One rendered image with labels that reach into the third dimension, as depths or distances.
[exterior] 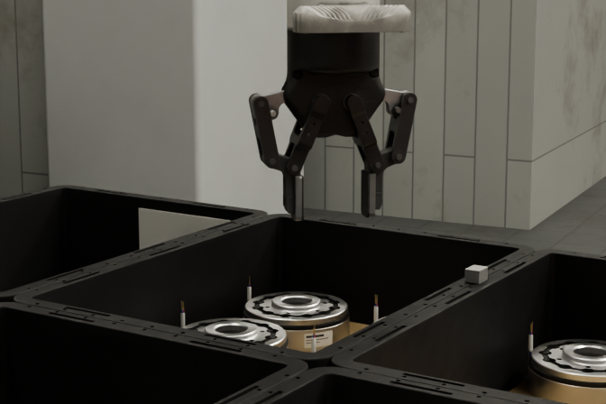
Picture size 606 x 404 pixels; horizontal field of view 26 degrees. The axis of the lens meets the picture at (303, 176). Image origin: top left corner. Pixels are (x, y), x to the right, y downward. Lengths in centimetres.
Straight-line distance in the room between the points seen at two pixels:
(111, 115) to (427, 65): 145
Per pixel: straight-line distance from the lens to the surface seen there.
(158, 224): 147
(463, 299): 107
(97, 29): 494
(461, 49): 558
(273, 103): 106
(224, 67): 485
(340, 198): 588
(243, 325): 121
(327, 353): 93
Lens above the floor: 122
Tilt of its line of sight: 10 degrees down
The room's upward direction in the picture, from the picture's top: straight up
